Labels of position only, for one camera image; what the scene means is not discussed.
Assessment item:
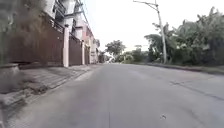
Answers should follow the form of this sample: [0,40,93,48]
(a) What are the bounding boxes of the distant tree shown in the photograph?
[104,39,127,63]

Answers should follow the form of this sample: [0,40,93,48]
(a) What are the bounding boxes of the distant bushes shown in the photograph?
[114,48,150,64]

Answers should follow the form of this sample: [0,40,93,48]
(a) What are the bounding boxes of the grey asphalt road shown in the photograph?
[5,62,224,128]

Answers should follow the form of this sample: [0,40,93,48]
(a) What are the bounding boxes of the tall pale building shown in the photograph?
[43,0,101,65]

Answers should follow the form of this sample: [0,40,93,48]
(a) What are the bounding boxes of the cracked concrete pavement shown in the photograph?
[0,64,98,108]

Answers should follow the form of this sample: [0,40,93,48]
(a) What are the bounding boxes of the concrete kerb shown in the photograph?
[139,62,224,76]

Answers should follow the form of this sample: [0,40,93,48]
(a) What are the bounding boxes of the brown fence with pillars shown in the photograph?
[0,13,91,68]

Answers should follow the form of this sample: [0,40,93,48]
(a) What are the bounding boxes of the dense green trees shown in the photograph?
[144,6,224,67]

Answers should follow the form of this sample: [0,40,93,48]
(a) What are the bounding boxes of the blurred tree foliage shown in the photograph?
[0,0,48,64]

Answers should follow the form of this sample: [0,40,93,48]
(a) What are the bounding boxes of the low concrete planter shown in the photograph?
[0,63,22,95]

